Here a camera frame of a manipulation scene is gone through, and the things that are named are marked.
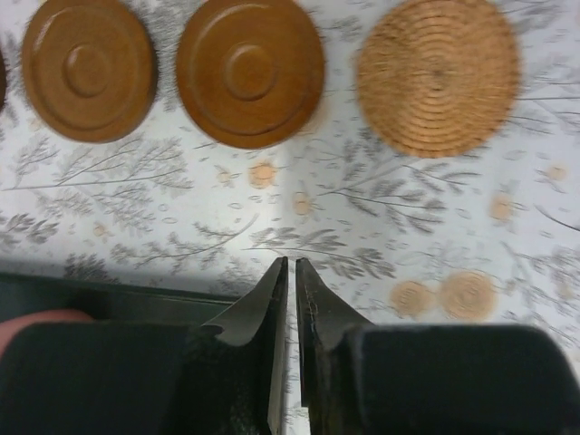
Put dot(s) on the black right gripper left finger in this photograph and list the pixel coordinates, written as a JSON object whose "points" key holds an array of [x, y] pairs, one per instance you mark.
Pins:
{"points": [[233, 373]]}

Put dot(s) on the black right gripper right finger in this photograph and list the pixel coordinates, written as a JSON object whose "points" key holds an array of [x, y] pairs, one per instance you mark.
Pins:
{"points": [[328, 372]]}

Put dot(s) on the brown wooden coaster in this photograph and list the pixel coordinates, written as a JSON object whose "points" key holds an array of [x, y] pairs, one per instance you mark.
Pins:
{"points": [[89, 69], [3, 82], [250, 73]]}

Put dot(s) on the woven rattan coaster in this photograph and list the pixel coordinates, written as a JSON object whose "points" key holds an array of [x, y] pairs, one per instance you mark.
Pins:
{"points": [[437, 78]]}

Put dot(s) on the pink ceramic mug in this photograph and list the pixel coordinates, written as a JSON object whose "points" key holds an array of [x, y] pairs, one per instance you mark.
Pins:
{"points": [[11, 328]]}

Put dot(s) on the black plastic tray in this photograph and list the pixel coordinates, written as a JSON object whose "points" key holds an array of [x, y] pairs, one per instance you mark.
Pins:
{"points": [[27, 294]]}

